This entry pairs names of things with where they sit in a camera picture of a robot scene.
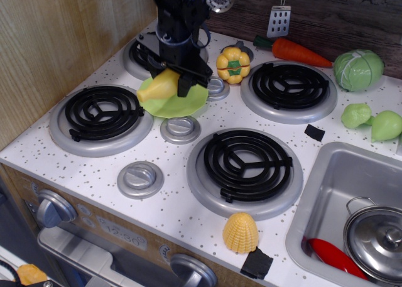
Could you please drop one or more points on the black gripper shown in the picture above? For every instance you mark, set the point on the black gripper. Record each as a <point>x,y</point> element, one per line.
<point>191,64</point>

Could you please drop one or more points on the yellow toy banana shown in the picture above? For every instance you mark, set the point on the yellow toy banana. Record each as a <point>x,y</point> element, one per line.
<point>163,86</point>

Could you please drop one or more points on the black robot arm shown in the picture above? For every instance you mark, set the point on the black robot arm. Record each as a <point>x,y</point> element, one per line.
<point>180,20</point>

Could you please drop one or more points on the light green plastic plate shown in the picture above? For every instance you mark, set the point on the light green plastic plate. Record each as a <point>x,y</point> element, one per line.
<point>176,106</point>

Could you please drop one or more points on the silver knob near plate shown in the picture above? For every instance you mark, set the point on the silver knob near plate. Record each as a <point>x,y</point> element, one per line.
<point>217,89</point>

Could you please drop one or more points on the back left stove burner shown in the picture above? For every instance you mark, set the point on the back left stove burner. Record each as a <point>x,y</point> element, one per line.
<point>135,53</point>

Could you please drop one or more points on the silver knob middle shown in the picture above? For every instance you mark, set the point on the silver knob middle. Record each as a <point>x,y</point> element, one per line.
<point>180,130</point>

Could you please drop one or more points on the yellow toy bell pepper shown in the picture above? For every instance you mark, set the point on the yellow toy bell pepper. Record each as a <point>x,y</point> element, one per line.
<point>233,65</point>

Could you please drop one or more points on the silver knob back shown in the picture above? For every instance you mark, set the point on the silver knob back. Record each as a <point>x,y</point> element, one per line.
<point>240,44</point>

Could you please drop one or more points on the silver knob front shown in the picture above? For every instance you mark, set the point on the silver knob front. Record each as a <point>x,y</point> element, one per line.
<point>140,180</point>

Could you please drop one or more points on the front right stove burner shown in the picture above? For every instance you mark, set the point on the front right stove burner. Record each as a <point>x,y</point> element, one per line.
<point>244,170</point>

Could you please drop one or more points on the back right stove burner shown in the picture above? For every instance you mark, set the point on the back right stove burner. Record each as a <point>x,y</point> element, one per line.
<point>289,92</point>

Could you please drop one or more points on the orange toy carrot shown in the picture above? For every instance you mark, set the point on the orange toy carrot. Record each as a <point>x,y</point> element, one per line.
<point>291,51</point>

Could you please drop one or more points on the hanging toy spatula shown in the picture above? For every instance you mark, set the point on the hanging toy spatula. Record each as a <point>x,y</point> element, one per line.
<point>279,20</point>

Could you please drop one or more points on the black tape patch near sink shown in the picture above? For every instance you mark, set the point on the black tape patch near sink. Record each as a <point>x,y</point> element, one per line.
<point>314,132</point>

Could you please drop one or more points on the yellow toy corn piece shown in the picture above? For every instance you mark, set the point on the yellow toy corn piece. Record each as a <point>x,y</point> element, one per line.
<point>240,233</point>

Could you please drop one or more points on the left oven dial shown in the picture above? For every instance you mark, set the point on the left oven dial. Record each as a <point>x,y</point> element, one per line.
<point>54,209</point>

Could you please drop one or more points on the oven dial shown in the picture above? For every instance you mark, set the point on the oven dial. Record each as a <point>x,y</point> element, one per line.
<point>192,272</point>
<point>54,209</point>

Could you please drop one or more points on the green toy cabbage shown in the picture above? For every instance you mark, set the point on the green toy cabbage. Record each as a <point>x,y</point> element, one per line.
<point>358,69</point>

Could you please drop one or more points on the silver toy sink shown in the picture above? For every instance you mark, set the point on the silver toy sink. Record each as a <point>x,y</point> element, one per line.
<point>341,173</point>

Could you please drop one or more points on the small green toy vegetable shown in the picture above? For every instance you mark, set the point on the small green toy vegetable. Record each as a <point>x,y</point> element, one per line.
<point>355,115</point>

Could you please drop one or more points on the right oven dial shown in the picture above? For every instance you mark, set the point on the right oven dial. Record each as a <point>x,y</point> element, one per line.
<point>192,272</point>

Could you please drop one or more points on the black tape patch front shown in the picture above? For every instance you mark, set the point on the black tape patch front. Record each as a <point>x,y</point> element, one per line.
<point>257,264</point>

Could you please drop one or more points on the green toy pear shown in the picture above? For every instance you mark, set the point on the green toy pear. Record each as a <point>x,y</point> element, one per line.
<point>385,126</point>

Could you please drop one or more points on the red toy item in sink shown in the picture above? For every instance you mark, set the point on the red toy item in sink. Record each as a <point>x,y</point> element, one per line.
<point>333,256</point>

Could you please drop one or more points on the yellow object on floor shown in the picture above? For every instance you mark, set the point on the yellow object on floor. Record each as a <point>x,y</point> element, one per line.
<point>31,274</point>

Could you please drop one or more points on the steel pot with lid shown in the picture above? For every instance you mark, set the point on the steel pot with lid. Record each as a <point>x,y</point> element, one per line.
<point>372,239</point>

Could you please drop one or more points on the silver oven door handle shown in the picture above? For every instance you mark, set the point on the silver oven door handle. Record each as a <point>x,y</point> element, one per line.
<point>104,260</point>

